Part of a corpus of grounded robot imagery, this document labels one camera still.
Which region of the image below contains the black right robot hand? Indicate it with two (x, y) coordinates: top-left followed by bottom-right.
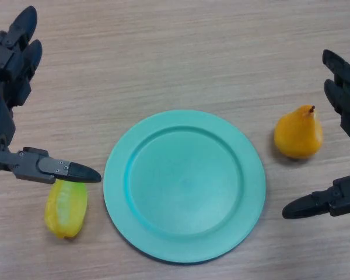
(282, 48), (350, 220)

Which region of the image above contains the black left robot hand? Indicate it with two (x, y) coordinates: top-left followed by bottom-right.
(0, 5), (102, 186)

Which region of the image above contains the yellow pear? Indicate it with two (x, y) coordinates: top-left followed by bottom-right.
(274, 104), (324, 159)

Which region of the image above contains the green round plate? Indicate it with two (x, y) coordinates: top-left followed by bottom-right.
(103, 109), (267, 258)

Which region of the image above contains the yellow green starfruit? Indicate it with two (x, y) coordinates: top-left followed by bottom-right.
(44, 178), (88, 240)

